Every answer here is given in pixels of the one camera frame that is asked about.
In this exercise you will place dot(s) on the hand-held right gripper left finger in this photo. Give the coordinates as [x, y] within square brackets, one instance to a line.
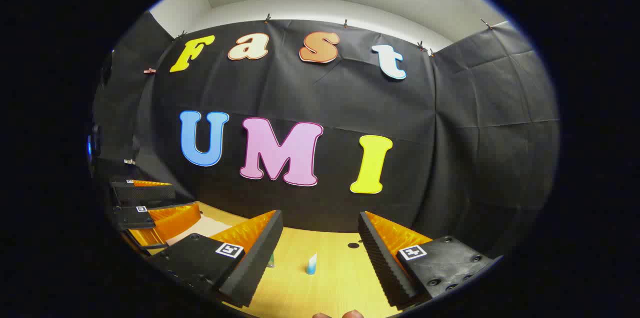
[257, 258]

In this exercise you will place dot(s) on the blue skin care bottle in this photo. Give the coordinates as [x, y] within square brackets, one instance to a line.
[271, 260]

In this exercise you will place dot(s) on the white and blue tube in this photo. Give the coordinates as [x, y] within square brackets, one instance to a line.
[312, 265]

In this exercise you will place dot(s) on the black backdrop cloth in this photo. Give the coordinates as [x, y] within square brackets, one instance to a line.
[350, 117]

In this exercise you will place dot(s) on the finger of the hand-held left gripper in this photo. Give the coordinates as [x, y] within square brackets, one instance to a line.
[170, 220]
[145, 192]

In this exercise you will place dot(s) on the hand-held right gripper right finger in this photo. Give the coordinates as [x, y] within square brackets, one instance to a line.
[380, 263]

